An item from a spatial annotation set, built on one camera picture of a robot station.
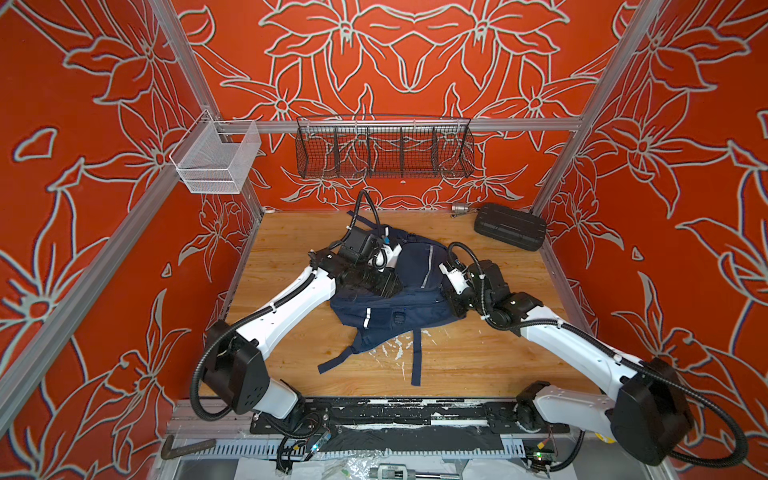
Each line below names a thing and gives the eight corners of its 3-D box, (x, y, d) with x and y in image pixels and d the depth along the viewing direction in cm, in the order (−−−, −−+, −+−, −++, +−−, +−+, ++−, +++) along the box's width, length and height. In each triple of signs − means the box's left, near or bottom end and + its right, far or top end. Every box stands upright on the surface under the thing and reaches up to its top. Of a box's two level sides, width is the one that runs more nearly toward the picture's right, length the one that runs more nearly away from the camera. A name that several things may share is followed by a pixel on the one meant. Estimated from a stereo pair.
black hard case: (468, 230, 115) (471, 220, 110) (482, 205, 124) (485, 194, 119) (535, 257, 106) (542, 247, 101) (544, 228, 115) (551, 217, 111)
